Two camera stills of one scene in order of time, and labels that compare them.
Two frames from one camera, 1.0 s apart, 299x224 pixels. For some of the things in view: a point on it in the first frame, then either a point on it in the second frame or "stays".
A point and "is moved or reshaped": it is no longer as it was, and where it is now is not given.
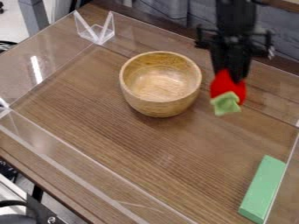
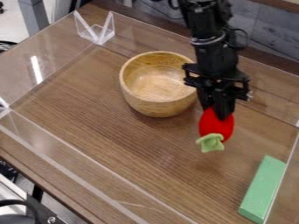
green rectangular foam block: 260,192 stays
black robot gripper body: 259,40 → 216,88
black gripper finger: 236,61 → 224,105
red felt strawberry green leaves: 227,93 is moved or reshaped
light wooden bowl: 160,82 stays
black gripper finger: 219,57 → 206,97
